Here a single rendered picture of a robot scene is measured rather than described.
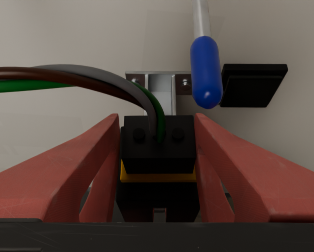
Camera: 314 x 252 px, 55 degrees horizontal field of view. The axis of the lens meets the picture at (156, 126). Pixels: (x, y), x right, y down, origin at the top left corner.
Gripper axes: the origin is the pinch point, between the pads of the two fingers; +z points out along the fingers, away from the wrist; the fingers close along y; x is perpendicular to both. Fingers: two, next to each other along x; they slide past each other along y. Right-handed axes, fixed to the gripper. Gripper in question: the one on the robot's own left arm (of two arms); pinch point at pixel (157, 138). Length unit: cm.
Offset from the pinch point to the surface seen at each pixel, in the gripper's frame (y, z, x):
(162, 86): -0.4, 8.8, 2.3
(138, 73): 1.2, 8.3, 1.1
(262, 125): -9.1, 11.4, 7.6
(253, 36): -5.5, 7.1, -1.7
